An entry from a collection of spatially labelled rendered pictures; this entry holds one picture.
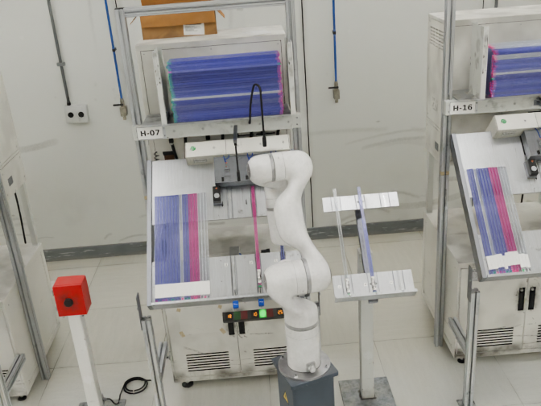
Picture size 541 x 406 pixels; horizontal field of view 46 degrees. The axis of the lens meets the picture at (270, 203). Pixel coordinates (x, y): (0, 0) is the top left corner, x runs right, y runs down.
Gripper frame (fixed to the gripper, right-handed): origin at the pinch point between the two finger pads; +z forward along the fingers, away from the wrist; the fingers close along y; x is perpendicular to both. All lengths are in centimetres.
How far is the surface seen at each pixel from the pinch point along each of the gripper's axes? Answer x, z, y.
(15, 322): 13, 56, -135
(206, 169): 66, 10, -32
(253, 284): 8.1, 10.2, -13.6
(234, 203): 48, 10, -20
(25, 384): -14, 75, -135
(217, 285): 9.1, 10.2, -29.3
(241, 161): 66, 4, -15
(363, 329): -9, 41, 35
